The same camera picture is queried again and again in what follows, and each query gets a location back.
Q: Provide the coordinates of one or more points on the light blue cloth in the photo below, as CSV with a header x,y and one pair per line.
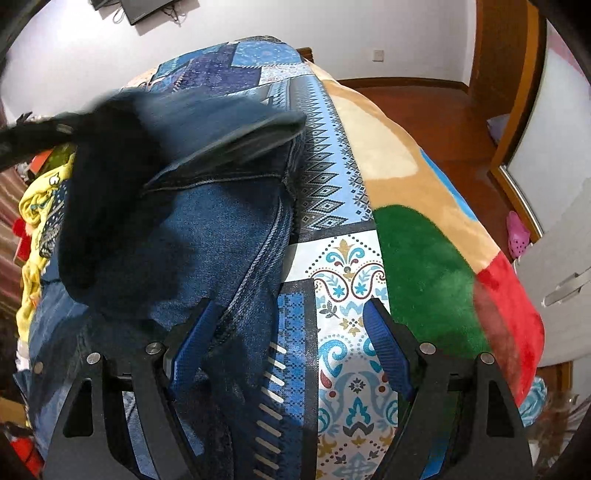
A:
x,y
535,399

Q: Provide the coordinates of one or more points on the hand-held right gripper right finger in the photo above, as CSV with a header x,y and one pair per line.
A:
x,y
385,350

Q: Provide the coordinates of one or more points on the yellow printed garment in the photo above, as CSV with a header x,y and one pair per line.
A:
x,y
34,198

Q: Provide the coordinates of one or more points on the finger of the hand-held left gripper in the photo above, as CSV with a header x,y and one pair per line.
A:
x,y
27,138

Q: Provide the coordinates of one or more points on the pink clog shoe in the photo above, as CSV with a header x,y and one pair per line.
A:
x,y
518,233

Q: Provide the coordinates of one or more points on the black wall television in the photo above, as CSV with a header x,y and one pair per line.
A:
x,y
147,9

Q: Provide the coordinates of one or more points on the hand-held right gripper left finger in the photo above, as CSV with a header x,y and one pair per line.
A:
x,y
196,341

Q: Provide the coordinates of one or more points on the white wardrobe door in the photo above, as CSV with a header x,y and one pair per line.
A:
x,y
558,244

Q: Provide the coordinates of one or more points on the wooden bed frame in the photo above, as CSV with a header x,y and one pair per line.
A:
x,y
307,54

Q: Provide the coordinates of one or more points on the multicolour fleece blanket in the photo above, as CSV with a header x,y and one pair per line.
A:
x,y
425,258

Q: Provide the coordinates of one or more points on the blue patterned bedsheet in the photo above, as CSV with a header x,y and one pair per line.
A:
x,y
341,277

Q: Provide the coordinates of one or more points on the wooden framed sliding door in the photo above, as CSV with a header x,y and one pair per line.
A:
x,y
531,115

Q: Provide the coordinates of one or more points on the white wall socket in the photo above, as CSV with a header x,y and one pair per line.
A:
x,y
378,55

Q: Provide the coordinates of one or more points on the blue denim jeans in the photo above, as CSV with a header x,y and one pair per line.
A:
x,y
198,240

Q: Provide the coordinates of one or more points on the striped brown cloth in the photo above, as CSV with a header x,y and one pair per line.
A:
x,y
10,240

